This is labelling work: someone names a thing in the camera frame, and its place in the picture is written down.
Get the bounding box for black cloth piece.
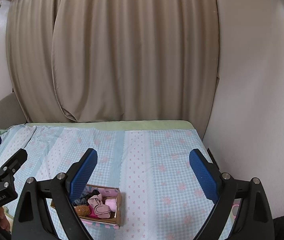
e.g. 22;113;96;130
85;190;100;200

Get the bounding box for dusty pink socks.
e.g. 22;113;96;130
88;194;111;219

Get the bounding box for light blue checkered blanket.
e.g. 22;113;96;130
0;125;213;239

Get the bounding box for person's left hand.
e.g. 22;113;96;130
0;207;10;232

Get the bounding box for beige curtain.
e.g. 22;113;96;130
6;0;219;136

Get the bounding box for pink fluffy scrunchie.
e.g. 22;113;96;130
105;198;117;212

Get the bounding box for cardboard box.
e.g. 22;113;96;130
50;184;123;228

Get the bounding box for grey sofa backrest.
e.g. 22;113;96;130
0;92;27;129

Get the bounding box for grey sock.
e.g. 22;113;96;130
73;198;87;206

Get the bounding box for black patterned scrunchie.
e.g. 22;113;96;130
80;192;94;205

